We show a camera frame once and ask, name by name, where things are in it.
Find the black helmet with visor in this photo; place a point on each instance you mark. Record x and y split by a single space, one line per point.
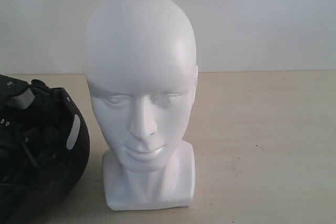
45 147

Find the white mannequin head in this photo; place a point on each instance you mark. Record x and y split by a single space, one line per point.
142 76

